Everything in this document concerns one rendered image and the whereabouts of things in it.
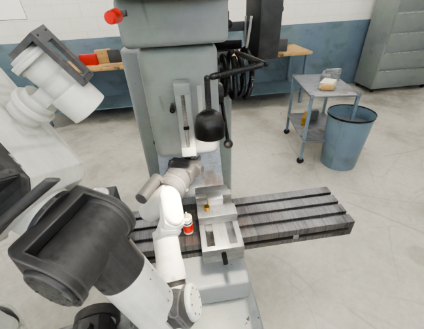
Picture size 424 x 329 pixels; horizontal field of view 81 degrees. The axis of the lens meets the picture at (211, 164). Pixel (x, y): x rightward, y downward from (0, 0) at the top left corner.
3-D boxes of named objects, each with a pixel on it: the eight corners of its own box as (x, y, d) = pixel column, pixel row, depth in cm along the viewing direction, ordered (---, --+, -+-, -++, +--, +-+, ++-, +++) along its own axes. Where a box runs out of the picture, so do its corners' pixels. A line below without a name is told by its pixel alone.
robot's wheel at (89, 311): (81, 342, 117) (65, 322, 105) (82, 331, 121) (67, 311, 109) (125, 327, 121) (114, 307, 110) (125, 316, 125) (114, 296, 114)
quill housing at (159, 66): (223, 154, 77) (220, 41, 59) (155, 161, 75) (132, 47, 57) (213, 127, 93) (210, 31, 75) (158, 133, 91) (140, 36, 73)
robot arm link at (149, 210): (191, 190, 74) (176, 217, 66) (170, 203, 81) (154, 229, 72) (164, 164, 72) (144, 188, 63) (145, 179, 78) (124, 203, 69)
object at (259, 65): (212, 81, 52) (211, 74, 51) (208, 79, 53) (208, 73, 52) (270, 66, 59) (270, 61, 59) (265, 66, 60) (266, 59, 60)
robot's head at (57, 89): (63, 138, 40) (103, 103, 39) (-5, 89, 34) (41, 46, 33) (69, 122, 45) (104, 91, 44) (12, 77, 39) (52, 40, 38)
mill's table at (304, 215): (350, 234, 106) (355, 221, 102) (48, 279, 95) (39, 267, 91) (323, 198, 125) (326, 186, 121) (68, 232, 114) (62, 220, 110)
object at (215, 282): (249, 297, 98) (251, 281, 91) (161, 312, 95) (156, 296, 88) (227, 209, 139) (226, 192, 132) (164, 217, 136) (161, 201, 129)
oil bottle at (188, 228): (193, 234, 100) (191, 215, 94) (183, 235, 100) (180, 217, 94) (193, 226, 103) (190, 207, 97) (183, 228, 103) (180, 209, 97)
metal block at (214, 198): (223, 209, 100) (223, 198, 97) (208, 211, 99) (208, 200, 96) (221, 200, 104) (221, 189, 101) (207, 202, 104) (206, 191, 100)
